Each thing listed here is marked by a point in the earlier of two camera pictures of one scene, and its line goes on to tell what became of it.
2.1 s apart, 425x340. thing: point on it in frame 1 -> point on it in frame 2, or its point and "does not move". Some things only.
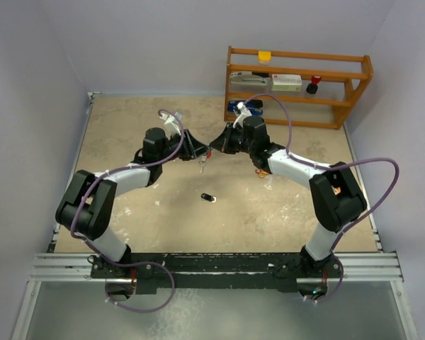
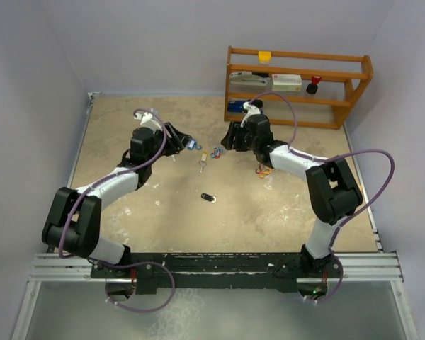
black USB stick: [207, 197] does not move
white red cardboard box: [286, 82] does not move
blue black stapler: [253, 106] does not move
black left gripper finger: [195, 146] -> [175, 140]
